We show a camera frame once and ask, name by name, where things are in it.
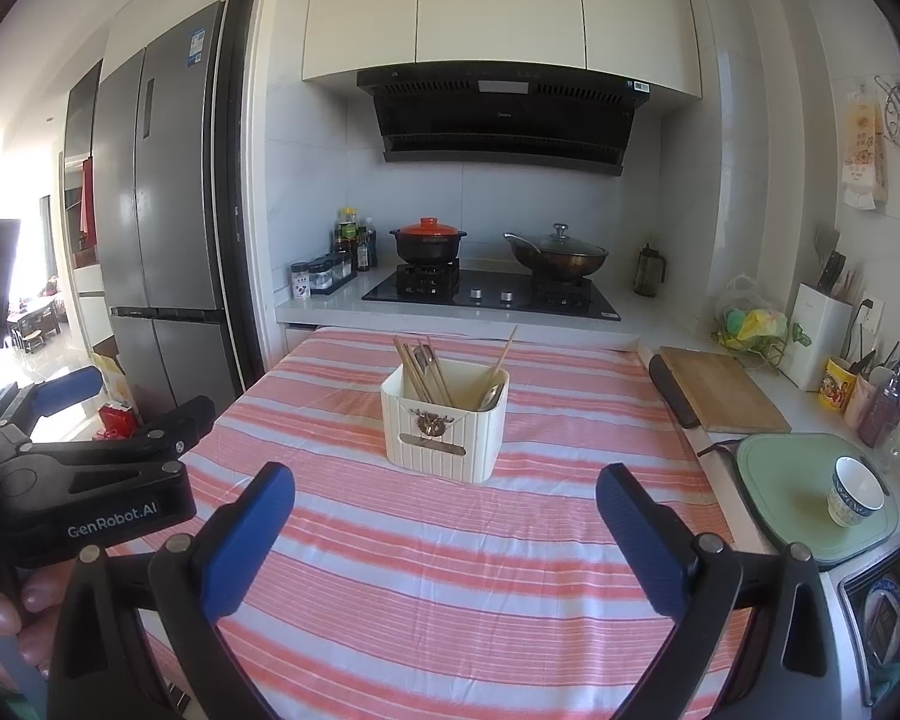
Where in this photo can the red hanging cloth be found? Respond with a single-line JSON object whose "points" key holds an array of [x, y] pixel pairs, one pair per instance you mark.
{"points": [[86, 195]]}

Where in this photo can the black gas stove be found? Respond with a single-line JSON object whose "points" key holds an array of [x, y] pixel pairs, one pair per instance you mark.
{"points": [[487, 292]]}

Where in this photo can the white side cabinet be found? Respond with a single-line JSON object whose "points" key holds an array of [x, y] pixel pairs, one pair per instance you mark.
{"points": [[82, 300]]}

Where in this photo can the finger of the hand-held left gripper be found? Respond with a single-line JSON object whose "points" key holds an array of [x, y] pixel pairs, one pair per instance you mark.
{"points": [[176, 427], [67, 390]]}

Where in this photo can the person's left hand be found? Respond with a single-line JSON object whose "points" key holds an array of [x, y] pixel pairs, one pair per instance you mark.
{"points": [[37, 592]]}

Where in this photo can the pink striped tablecloth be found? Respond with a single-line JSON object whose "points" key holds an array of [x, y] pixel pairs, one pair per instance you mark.
{"points": [[420, 540]]}

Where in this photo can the wooden living room furniture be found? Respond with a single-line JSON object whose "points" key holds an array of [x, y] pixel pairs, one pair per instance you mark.
{"points": [[34, 326]]}

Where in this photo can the dark soy sauce bottle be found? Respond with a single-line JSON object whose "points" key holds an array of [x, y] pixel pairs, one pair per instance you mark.
{"points": [[367, 247]]}

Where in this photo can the cream wall cabinets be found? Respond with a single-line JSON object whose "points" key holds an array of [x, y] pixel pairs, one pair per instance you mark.
{"points": [[495, 0]]}

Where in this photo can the purple soap bottle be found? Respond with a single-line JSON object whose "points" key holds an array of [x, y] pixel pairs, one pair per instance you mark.
{"points": [[881, 412]]}

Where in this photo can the black clay pot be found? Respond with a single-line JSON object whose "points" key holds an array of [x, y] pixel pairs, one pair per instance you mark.
{"points": [[427, 249]]}

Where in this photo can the black door frame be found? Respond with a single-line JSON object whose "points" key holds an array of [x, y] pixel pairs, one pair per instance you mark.
{"points": [[232, 165]]}

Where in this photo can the glass wok lid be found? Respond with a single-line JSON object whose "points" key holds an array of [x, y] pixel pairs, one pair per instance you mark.
{"points": [[561, 240]]}

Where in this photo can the dish rack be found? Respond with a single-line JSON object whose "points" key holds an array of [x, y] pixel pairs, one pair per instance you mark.
{"points": [[889, 615]]}

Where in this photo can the green label sauce bottle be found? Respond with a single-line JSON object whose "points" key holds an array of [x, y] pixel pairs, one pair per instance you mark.
{"points": [[347, 232]]}

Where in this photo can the white knife holder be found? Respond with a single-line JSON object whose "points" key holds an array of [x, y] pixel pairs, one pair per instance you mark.
{"points": [[817, 337]]}

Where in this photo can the cream utensil holder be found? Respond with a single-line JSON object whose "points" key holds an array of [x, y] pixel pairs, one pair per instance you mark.
{"points": [[450, 450]]}

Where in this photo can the grey refrigerator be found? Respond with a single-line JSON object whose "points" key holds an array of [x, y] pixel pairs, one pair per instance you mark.
{"points": [[172, 202]]}

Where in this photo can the blue and white bowl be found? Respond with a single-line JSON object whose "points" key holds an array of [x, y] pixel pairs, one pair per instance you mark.
{"points": [[855, 495]]}

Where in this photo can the yellow cup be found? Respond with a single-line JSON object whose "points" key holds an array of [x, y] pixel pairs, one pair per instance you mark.
{"points": [[838, 386]]}

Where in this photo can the black wok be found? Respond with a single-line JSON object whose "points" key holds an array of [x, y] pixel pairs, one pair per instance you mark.
{"points": [[559, 262]]}

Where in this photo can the pink cup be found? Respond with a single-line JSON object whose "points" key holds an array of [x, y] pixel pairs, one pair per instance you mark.
{"points": [[861, 401]]}

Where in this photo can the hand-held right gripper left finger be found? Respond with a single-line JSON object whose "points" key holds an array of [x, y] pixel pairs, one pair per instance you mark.
{"points": [[247, 540]]}

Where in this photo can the black range hood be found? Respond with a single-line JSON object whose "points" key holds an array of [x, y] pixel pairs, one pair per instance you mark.
{"points": [[495, 120]]}

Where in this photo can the white wall socket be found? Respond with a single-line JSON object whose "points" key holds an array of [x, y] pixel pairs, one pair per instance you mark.
{"points": [[870, 316]]}

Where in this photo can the steel spoon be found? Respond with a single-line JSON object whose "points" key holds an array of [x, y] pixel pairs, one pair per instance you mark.
{"points": [[424, 364], [490, 396]]}

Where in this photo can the cardboard box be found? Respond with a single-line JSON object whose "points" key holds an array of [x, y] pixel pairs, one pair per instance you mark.
{"points": [[112, 379]]}

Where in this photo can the bundle of wooden chopsticks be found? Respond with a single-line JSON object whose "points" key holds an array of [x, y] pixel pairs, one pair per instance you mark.
{"points": [[412, 371]]}

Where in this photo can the red pot lid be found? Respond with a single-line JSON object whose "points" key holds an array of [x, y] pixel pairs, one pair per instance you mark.
{"points": [[427, 226]]}

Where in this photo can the white spice jar black lid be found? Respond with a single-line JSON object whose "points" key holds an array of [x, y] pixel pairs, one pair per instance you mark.
{"points": [[301, 283]]}

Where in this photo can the green cutting board black rim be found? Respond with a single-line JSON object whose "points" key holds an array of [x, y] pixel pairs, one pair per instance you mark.
{"points": [[787, 495]]}

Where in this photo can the hanging paper packet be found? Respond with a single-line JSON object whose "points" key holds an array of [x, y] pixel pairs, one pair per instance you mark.
{"points": [[864, 150]]}

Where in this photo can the clear plastic bag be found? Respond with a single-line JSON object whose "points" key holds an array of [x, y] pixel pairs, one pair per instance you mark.
{"points": [[750, 322]]}

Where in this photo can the glass pitcher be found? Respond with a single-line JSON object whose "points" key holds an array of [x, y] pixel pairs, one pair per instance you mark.
{"points": [[649, 274]]}

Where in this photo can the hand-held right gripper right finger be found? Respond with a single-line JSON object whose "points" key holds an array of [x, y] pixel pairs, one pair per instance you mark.
{"points": [[637, 532]]}

